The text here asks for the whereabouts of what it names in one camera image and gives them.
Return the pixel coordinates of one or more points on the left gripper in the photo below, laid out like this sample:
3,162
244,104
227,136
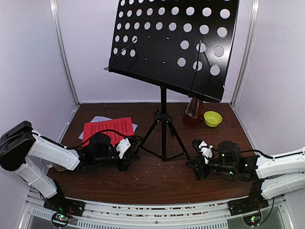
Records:
126,160

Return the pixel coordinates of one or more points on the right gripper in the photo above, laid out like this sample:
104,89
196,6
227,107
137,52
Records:
201,165

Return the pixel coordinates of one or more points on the red sheet music page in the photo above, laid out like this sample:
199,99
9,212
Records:
121,125

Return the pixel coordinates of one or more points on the black music stand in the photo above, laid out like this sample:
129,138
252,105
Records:
179,45

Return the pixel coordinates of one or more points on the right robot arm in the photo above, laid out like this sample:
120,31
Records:
271,176

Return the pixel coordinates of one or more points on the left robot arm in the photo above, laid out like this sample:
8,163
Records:
22,141

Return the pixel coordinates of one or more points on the yellow-green bowl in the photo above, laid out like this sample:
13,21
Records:
212,118

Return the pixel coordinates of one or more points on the brown wooden metronome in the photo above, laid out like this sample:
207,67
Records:
193,115

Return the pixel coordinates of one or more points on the white sheet music page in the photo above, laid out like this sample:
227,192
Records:
101,119

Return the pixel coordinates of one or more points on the patterned white mug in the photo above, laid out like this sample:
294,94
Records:
56,167

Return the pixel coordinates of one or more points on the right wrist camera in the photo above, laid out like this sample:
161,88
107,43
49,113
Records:
206,151

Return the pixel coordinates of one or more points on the aluminium front frame rail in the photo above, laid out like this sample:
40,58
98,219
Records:
205,215

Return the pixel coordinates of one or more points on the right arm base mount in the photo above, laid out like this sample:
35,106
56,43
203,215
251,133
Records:
251,206

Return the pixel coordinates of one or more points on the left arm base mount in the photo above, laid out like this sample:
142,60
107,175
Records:
64,209

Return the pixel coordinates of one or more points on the left aluminium corner post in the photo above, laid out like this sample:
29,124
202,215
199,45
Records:
63,55

